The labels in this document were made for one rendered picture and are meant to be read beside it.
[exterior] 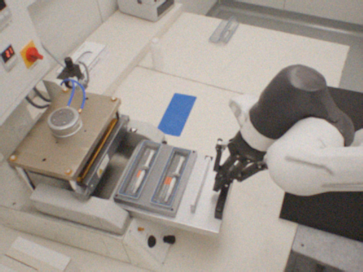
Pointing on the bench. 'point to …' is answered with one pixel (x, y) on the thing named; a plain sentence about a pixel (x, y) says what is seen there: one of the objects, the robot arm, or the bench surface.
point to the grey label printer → (146, 8)
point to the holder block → (157, 183)
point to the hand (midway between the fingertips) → (221, 180)
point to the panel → (142, 225)
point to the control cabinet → (19, 74)
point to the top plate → (65, 133)
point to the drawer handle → (222, 199)
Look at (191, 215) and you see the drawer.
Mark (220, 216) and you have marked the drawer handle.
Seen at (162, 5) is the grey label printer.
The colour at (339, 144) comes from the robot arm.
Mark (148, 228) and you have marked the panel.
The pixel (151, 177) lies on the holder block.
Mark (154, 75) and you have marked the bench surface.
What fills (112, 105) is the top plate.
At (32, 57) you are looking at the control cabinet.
